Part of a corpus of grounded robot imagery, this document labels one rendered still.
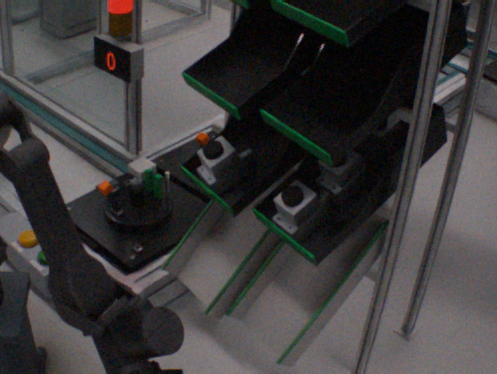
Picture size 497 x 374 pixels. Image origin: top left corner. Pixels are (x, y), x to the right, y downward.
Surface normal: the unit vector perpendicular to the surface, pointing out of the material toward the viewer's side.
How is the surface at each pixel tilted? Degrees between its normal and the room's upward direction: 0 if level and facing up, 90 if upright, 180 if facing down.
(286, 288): 45
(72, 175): 0
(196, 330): 0
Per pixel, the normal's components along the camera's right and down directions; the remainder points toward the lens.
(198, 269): -0.50, -0.36
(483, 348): 0.07, -0.82
